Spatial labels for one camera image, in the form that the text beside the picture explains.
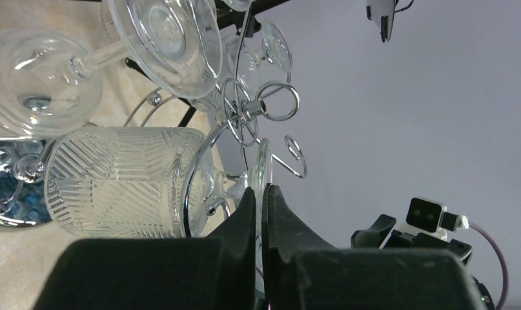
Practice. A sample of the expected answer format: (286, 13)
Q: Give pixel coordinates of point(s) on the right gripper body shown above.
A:
(382, 235)

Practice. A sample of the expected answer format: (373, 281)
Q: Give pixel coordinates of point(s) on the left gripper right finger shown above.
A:
(303, 271)

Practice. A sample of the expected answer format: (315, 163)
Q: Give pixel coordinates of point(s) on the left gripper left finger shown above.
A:
(214, 272)

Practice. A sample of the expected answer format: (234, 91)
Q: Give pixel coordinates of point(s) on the glass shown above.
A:
(243, 63)
(121, 182)
(50, 85)

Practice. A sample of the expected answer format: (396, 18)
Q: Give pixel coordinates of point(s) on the chrome wine glass rack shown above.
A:
(231, 159)

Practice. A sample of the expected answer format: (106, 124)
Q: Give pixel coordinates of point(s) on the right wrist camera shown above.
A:
(432, 218)

